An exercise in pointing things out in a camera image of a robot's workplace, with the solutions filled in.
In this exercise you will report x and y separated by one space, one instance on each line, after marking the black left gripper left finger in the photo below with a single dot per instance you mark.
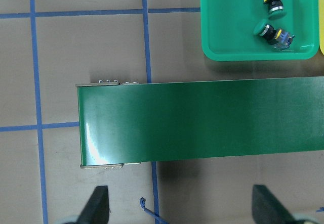
96 209

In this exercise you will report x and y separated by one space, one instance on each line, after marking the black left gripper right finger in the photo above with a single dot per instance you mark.
266 208

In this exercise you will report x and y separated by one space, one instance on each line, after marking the green push button small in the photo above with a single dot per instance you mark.
278 38

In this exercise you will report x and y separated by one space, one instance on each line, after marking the green conveyor belt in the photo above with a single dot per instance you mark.
133 123

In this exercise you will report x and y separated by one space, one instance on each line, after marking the green plastic tray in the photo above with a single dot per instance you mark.
227 30

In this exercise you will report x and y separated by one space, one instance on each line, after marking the yellow plastic tray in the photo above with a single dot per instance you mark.
320 10

